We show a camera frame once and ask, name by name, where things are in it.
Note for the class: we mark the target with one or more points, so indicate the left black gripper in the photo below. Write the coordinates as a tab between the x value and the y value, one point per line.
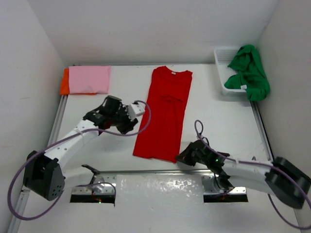
129	124

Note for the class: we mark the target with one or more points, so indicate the metal base plate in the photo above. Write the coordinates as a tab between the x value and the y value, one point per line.
211	186
101	185

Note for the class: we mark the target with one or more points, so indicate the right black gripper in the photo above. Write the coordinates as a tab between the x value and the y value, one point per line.
184	156

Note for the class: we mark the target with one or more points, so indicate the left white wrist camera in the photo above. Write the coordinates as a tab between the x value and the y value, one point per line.
135	110

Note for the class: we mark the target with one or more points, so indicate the white plastic bin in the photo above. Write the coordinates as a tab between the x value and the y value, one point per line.
223	57

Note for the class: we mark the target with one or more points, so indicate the pink t shirt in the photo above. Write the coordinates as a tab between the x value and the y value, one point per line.
89	79

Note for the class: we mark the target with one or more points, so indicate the orange t shirt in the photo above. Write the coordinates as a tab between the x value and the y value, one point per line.
64	87

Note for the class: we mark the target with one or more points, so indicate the green t shirt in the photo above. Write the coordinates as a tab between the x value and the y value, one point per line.
250	74

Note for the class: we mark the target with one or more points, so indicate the red t shirt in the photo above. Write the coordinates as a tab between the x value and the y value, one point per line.
167	99

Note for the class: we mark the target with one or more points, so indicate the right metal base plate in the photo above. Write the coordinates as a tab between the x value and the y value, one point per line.
211	186

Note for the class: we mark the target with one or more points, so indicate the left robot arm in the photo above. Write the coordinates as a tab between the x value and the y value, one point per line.
45	172

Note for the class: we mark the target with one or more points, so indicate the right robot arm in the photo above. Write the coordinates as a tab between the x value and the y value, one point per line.
279	178

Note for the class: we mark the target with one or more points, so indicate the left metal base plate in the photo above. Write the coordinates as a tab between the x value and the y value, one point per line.
101	185

